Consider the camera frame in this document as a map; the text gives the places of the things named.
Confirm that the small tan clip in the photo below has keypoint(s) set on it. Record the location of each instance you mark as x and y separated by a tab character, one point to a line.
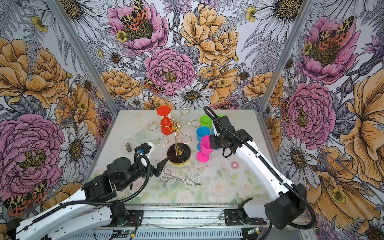
128	147

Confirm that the red wine glass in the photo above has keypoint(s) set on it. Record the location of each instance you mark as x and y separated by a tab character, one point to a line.
166	123

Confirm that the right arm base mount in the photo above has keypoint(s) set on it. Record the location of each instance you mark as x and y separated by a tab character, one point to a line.
233	218

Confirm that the blue wine glass front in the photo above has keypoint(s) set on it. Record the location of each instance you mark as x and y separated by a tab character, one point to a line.
202	132

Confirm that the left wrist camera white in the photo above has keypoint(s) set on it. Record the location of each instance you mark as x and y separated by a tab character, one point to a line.
144	149

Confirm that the green wine glass front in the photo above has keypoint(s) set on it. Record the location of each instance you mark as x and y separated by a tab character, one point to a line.
206	122

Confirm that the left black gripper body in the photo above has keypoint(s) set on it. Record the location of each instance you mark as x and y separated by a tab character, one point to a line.
152	170

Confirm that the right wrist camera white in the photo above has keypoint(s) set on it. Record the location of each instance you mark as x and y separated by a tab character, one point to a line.
217	129

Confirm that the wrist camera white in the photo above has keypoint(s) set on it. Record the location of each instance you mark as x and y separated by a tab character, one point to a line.
217	129
144	149

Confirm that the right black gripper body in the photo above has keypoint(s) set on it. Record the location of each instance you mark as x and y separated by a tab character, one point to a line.
216	142

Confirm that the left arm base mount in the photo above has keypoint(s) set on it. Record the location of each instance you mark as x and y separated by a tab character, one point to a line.
131	218

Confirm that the gold wire glass rack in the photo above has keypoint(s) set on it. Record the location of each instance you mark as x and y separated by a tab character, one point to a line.
179	152

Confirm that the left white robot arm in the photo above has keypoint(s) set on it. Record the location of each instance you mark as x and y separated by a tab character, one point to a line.
98	203

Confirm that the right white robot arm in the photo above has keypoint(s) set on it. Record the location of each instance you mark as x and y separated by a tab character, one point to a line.
289	205

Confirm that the pink wine glass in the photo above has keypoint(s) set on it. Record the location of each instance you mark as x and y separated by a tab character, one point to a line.
203	155

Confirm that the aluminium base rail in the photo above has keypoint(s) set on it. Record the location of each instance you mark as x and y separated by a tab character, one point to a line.
191	222

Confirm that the metal wire tongs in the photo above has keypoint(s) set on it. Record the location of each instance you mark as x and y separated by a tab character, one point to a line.
167	176

